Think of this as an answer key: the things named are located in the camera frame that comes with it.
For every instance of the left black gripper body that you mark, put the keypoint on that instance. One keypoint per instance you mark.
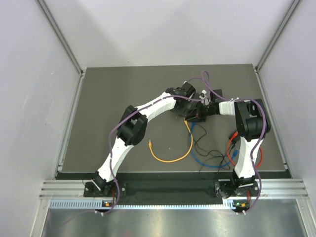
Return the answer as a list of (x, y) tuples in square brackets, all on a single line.
[(182, 110)]

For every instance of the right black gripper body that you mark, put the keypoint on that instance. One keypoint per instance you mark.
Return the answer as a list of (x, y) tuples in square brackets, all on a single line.
[(203, 111)]

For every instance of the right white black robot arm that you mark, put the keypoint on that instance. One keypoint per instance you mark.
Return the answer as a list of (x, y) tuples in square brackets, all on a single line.
[(252, 124)]

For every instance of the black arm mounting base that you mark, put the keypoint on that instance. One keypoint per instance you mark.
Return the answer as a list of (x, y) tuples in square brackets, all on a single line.
[(166, 192)]

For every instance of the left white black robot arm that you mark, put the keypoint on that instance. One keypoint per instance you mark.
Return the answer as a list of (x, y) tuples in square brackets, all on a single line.
[(132, 126)]

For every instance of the aluminium frame rail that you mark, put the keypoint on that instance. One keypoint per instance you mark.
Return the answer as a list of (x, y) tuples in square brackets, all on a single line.
[(271, 189)]

